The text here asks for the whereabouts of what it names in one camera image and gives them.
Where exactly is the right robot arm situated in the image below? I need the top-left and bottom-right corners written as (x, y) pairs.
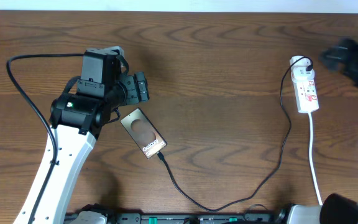
top-left (276, 38), bottom-right (358, 223)

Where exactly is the white power strip cord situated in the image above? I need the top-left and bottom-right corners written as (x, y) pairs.
top-left (308, 112), bottom-right (323, 206)

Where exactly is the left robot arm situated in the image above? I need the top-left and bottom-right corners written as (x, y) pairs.
top-left (12, 46), bottom-right (149, 223)

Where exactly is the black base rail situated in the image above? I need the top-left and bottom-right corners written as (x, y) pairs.
top-left (63, 212), bottom-right (282, 224)

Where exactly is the white power strip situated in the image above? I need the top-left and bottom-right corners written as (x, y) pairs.
top-left (290, 55), bottom-right (319, 114)

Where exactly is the black USB charging cable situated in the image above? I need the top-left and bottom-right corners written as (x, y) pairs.
top-left (156, 56), bottom-right (314, 213)

